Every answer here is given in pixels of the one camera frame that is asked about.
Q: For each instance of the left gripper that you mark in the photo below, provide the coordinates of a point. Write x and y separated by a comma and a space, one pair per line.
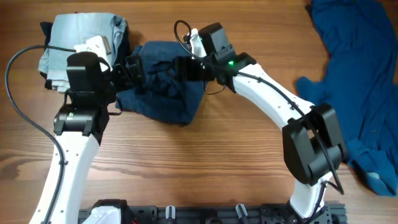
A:
135, 66

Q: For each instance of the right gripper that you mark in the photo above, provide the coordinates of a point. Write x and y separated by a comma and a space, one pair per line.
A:
180, 61

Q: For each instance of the dark navy shorts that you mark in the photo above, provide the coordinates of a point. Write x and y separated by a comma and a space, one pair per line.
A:
161, 97

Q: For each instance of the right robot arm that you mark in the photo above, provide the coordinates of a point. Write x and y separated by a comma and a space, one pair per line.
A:
311, 136

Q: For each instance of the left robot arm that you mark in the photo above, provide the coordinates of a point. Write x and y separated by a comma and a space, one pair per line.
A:
78, 128

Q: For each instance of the folded light denim garment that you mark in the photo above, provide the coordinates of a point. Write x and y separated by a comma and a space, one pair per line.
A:
68, 37

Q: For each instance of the folded black garment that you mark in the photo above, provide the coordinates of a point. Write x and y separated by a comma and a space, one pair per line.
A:
124, 40

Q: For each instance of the crumpled teal blue garment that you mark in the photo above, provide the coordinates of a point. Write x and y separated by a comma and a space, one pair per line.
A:
358, 84

